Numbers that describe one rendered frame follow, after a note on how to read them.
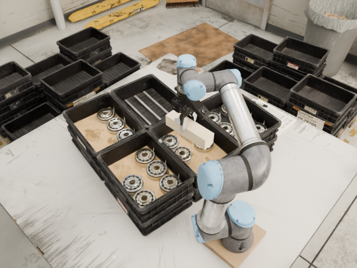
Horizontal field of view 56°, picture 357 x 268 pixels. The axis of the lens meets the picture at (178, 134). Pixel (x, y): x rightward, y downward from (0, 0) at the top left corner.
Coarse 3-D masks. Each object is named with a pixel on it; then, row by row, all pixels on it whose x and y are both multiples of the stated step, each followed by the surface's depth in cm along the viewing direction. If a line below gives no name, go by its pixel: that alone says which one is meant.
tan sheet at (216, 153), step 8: (176, 136) 185; (184, 144) 181; (192, 144) 181; (192, 152) 177; (200, 152) 177; (208, 152) 177; (216, 152) 177; (224, 152) 177; (192, 160) 173; (200, 160) 173; (208, 160) 173; (192, 168) 170
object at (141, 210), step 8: (136, 136) 172; (152, 136) 172; (120, 144) 168; (160, 144) 168; (104, 152) 164; (168, 152) 164; (176, 160) 160; (104, 168) 159; (184, 168) 157; (112, 176) 154; (192, 176) 154; (120, 184) 151; (184, 184) 150; (128, 192) 147; (168, 192) 147; (176, 192) 150; (160, 200) 145; (136, 208) 143; (144, 208) 142
